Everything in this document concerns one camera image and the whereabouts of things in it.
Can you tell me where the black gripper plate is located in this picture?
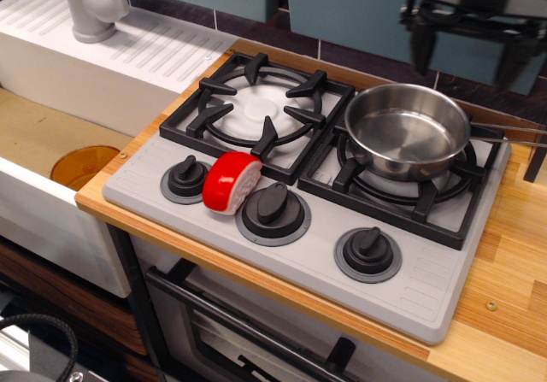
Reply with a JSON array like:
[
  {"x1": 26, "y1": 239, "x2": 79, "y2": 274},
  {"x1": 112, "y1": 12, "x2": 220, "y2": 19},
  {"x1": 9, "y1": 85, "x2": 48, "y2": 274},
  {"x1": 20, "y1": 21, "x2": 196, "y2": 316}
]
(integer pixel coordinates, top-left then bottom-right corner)
[{"x1": 400, "y1": 0, "x2": 546, "y2": 90}]

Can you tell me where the stainless steel pan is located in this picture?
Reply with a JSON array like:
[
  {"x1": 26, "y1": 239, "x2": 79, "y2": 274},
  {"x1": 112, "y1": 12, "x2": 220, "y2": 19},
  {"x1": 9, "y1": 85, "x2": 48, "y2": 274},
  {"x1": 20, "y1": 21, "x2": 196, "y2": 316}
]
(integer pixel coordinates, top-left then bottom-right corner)
[{"x1": 344, "y1": 83, "x2": 546, "y2": 181}]

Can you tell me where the black right burner grate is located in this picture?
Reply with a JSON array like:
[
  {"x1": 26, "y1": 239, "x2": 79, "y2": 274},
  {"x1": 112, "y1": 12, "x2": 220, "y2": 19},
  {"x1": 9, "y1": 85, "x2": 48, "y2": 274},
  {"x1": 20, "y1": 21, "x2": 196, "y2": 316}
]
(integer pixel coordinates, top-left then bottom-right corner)
[{"x1": 298, "y1": 121, "x2": 505, "y2": 250}]

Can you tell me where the black burner grate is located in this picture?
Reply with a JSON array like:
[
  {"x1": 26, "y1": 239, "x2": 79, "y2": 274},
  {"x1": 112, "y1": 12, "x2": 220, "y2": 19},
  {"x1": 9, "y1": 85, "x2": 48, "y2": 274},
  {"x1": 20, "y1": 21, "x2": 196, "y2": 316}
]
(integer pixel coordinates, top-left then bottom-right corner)
[
  {"x1": 298, "y1": 121, "x2": 505, "y2": 250},
  {"x1": 159, "y1": 52, "x2": 355, "y2": 185}
]

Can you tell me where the white left burner cap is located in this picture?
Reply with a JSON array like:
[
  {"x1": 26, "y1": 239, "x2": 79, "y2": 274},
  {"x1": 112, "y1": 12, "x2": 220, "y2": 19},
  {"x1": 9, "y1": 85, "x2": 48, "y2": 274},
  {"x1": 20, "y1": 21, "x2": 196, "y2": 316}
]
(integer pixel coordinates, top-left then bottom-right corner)
[{"x1": 207, "y1": 81, "x2": 315, "y2": 148}]

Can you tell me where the black left burner grate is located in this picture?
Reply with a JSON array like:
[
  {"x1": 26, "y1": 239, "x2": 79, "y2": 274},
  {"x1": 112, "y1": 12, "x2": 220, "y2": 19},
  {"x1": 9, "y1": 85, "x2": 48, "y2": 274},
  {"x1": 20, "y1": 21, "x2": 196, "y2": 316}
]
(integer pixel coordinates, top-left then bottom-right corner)
[{"x1": 159, "y1": 52, "x2": 355, "y2": 185}]

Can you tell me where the black right stove knob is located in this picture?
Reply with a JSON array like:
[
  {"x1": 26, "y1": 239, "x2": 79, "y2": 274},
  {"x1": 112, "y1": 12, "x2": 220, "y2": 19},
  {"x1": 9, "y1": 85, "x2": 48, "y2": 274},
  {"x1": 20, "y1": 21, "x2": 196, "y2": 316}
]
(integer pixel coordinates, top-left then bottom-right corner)
[{"x1": 334, "y1": 226, "x2": 403, "y2": 284}]

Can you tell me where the black stove knob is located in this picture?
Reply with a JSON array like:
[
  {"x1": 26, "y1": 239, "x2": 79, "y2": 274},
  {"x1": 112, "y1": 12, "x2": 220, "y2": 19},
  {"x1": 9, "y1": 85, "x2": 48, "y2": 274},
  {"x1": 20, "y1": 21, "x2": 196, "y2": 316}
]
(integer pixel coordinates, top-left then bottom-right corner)
[
  {"x1": 236, "y1": 182, "x2": 311, "y2": 247},
  {"x1": 160, "y1": 155, "x2": 211, "y2": 205},
  {"x1": 334, "y1": 226, "x2": 403, "y2": 284}
]

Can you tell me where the grey toy stove top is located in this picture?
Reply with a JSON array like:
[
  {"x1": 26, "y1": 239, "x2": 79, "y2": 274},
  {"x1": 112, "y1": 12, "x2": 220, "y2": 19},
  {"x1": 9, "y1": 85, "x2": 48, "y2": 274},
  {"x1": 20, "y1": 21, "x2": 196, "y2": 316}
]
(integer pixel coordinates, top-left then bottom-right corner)
[{"x1": 101, "y1": 50, "x2": 513, "y2": 346}]

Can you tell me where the black middle stove knob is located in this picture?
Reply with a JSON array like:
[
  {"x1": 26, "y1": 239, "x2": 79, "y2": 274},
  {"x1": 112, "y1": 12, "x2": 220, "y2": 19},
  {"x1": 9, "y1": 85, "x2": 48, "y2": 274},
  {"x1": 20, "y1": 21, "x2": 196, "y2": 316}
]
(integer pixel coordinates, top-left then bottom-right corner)
[{"x1": 236, "y1": 182, "x2": 311, "y2": 247}]

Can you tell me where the red and white toy food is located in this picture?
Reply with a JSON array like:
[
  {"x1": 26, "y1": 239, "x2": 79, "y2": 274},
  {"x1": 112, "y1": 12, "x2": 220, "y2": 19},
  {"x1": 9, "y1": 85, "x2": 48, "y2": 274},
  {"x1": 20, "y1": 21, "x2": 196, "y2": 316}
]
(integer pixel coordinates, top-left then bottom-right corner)
[{"x1": 203, "y1": 151, "x2": 262, "y2": 215}]

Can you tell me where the black left stove knob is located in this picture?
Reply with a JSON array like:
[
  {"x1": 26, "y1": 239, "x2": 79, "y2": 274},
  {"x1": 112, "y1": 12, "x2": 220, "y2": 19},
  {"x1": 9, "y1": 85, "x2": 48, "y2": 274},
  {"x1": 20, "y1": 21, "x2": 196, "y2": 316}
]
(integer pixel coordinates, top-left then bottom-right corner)
[{"x1": 160, "y1": 155, "x2": 211, "y2": 205}]

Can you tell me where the grey toy faucet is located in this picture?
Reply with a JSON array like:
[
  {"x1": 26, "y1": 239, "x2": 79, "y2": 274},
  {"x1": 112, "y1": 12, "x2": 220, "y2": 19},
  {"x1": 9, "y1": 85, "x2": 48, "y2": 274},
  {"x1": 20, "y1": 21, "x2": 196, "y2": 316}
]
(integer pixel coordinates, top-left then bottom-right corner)
[{"x1": 67, "y1": 0, "x2": 130, "y2": 44}]

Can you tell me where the toy oven door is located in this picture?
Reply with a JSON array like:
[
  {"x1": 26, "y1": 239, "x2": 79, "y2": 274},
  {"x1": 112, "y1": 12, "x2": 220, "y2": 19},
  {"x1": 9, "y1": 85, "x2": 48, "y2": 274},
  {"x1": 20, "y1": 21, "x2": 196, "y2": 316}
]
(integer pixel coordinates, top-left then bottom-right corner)
[{"x1": 143, "y1": 260, "x2": 437, "y2": 381}]

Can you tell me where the orange plastic plate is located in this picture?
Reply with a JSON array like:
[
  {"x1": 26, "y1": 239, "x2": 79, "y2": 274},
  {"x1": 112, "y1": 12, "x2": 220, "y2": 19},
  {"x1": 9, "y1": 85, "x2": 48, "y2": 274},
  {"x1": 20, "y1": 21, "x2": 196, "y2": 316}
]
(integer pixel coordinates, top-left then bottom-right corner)
[{"x1": 50, "y1": 145, "x2": 120, "y2": 191}]

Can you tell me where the white toy sink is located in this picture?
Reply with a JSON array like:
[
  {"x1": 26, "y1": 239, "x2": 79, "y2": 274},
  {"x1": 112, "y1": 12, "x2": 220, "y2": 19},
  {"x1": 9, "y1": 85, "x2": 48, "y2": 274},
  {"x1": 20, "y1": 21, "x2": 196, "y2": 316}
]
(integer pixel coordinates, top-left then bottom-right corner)
[{"x1": 1, "y1": 0, "x2": 234, "y2": 298}]

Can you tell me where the dark post at right edge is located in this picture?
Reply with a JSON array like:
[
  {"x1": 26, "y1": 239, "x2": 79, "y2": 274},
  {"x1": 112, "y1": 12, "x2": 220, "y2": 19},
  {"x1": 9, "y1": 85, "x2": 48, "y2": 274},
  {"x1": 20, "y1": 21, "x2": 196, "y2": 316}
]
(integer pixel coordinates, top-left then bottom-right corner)
[{"x1": 523, "y1": 143, "x2": 546, "y2": 183}]

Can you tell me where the black oven door handle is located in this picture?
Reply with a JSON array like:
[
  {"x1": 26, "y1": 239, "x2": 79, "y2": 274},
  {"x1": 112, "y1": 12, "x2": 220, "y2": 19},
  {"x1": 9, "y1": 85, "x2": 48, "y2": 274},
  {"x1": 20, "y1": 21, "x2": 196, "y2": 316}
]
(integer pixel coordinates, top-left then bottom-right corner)
[{"x1": 145, "y1": 267, "x2": 355, "y2": 381}]

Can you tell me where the black metal frame leg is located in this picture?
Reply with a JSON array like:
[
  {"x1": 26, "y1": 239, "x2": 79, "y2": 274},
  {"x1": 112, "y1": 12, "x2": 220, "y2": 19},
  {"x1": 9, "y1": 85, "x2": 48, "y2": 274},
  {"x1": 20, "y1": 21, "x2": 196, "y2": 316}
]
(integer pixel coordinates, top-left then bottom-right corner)
[{"x1": 107, "y1": 224, "x2": 168, "y2": 381}]

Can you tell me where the black braided cable lower left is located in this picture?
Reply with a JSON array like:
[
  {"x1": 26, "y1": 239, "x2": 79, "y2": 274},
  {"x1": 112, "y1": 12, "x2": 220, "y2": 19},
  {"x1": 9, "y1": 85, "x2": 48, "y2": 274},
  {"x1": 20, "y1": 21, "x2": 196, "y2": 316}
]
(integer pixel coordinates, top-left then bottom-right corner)
[{"x1": 0, "y1": 313, "x2": 79, "y2": 382}]

